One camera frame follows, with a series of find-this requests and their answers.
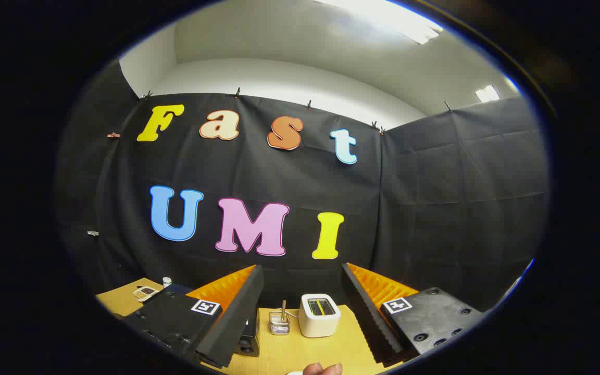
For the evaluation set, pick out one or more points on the white bread toaster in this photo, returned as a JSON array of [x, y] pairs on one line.
[[311, 324]]

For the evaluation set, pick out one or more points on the black backdrop cloth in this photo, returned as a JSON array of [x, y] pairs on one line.
[[305, 182]]

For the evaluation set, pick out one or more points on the small white brown object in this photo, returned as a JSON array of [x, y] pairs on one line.
[[145, 292]]

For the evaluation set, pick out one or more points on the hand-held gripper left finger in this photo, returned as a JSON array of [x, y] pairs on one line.
[[237, 312]]

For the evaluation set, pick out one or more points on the black toaster oven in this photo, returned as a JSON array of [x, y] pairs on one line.
[[248, 345]]

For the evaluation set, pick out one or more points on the ceiling light panel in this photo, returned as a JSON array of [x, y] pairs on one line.
[[383, 15], [487, 94]]

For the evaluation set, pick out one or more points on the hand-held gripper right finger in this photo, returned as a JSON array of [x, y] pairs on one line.
[[365, 312]]

